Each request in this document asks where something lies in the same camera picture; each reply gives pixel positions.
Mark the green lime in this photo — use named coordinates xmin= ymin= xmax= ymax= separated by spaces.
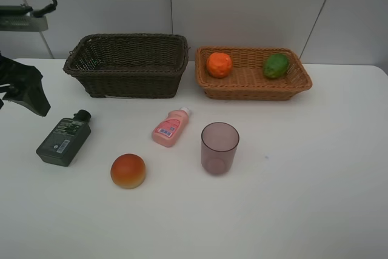
xmin=263 ymin=53 xmax=289 ymax=79

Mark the translucent purple plastic cup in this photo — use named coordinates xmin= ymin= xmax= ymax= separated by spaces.
xmin=201 ymin=122 xmax=240 ymax=175

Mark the pink lotion bottle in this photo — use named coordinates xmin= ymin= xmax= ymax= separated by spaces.
xmin=152 ymin=107 xmax=191 ymax=147

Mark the dark green Mentholatum bottle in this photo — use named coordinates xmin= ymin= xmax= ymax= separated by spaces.
xmin=36 ymin=109 xmax=92 ymax=167

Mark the light orange wicker basket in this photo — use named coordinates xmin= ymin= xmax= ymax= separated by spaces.
xmin=195 ymin=46 xmax=312 ymax=101

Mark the dark brown wicker basket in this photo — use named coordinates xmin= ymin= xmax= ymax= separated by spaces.
xmin=63 ymin=33 xmax=189 ymax=99

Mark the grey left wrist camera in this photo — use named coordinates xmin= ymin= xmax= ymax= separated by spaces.
xmin=1 ymin=5 xmax=48 ymax=32

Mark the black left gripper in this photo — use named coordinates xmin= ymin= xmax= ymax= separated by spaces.
xmin=1 ymin=55 xmax=51 ymax=116

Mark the round orange bread bun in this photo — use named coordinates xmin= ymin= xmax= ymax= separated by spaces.
xmin=110 ymin=153 xmax=146 ymax=189

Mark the orange tangerine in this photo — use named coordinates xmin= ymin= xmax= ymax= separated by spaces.
xmin=206 ymin=52 xmax=233 ymax=78

